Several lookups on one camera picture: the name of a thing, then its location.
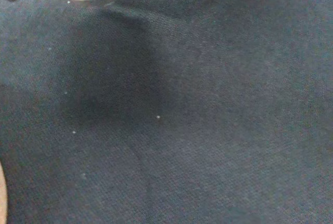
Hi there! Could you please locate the black bench cloth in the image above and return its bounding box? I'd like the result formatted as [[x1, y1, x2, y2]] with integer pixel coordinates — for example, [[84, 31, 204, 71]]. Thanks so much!
[[0, 0, 333, 224]]

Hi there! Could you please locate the cork ring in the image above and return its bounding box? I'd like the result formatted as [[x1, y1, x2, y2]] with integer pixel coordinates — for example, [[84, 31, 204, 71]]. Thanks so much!
[[0, 163, 9, 224]]

